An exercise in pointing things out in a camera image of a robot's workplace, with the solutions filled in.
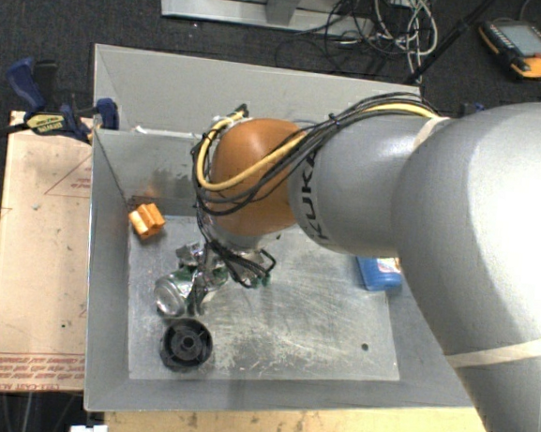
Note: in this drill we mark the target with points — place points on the crushed silver and green can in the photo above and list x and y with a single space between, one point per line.
172 291

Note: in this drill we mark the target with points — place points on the orange toy block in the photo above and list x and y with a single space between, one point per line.
147 220

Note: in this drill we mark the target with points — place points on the black round ribbed cap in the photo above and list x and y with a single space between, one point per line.
187 344

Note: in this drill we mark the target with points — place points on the grey metal bin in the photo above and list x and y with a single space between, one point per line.
308 317

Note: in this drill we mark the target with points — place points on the blue packet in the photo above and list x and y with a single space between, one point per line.
378 276

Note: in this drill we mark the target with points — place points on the brown cardboard board red print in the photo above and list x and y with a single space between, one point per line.
41 256

